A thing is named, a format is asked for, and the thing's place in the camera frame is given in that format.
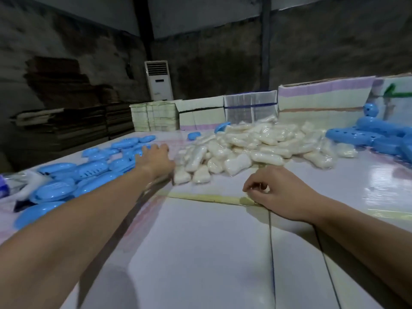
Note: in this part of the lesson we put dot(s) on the blue oval plastic lid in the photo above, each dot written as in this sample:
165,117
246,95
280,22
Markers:
194,136
371,110
222,127

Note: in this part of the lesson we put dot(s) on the silver sheet bundle, blue band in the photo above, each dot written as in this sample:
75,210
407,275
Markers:
251,106

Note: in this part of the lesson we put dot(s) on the white sheet stack, green mark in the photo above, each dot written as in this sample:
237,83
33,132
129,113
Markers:
396,106

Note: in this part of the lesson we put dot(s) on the person's left hand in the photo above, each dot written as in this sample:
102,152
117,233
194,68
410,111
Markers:
156,162

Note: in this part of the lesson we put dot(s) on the person's left forearm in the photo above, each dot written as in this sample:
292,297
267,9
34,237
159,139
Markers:
70,247

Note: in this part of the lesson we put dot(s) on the person's right forearm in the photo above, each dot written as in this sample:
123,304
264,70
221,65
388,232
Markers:
373,241

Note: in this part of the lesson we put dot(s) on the white standing air conditioner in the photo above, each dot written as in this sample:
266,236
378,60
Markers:
159,82

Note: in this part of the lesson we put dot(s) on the stack of greenish paper sheets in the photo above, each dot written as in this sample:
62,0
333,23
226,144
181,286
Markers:
154,115

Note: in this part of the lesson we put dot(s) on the white carton stack, pink stripe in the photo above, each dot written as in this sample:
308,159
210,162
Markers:
325,99

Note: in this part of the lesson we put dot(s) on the pile of white soaps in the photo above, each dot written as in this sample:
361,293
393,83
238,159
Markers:
257,144

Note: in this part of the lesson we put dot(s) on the stacks of brown cardboard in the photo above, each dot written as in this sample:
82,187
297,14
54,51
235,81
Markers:
64,125

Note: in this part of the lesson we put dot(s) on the pile of blue plastic lids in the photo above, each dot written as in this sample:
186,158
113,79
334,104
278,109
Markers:
379,135

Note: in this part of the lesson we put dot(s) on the dark metal pillar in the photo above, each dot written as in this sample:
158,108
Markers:
144,25
266,41

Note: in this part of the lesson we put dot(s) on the white crumpled plastic bag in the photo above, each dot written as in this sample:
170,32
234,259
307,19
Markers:
32,183

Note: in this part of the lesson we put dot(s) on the row of stacked flat cartons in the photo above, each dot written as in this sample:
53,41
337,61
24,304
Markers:
201,117

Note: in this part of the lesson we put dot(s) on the black phone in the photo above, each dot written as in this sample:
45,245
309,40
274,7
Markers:
21,206

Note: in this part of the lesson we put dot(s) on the clear plastic bag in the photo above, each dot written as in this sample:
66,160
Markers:
251,202

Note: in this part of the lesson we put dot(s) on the clear water bottle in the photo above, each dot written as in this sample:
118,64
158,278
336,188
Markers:
4,186

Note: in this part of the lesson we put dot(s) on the pile of blue slotted lids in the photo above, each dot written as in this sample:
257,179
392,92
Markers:
80,176

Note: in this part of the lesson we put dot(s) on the person's right hand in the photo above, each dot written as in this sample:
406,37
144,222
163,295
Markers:
286,196

